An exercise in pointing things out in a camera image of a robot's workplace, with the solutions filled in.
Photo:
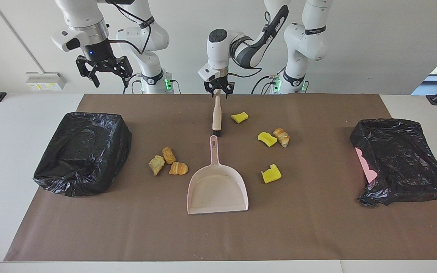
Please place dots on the brown paper table mat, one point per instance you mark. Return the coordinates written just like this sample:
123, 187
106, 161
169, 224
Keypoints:
218, 235

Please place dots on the black plastic trash bag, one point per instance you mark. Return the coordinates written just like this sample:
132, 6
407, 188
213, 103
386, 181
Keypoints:
400, 159

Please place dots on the white wall outlet box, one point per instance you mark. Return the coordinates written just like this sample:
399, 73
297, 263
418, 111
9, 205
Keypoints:
46, 80

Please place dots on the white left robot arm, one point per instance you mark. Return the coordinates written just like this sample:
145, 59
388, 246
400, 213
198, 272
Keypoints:
302, 41

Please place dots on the striped pale bread roll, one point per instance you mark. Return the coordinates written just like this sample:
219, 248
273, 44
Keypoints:
281, 137

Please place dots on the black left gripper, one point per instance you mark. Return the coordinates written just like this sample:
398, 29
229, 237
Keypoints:
220, 84

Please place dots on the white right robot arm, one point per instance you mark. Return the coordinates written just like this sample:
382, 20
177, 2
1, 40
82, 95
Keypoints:
85, 15

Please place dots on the yellow sponge piece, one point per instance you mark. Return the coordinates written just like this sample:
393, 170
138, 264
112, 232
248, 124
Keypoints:
239, 117
267, 139

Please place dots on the yellow sponge with green pad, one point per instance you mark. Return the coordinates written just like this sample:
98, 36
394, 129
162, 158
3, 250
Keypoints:
271, 174

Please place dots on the orange striped croissant piece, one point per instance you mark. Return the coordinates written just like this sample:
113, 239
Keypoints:
178, 168

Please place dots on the brown speckled bread piece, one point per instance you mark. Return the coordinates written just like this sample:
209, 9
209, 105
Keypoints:
168, 155

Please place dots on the pink plastic bin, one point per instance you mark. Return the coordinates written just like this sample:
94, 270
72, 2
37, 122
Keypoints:
366, 167

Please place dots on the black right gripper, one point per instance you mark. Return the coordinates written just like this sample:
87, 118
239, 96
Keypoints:
99, 53

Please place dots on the black bag lined trash bin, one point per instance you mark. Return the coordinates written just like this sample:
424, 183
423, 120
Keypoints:
82, 151

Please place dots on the pale green chip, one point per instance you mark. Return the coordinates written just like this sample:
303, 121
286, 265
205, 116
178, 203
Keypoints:
156, 165

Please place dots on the beige plastic dustpan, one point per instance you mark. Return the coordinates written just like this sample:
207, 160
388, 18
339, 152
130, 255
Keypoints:
218, 189

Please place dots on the beige hand brush black bristles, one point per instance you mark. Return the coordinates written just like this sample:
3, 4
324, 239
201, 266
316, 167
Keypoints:
217, 113

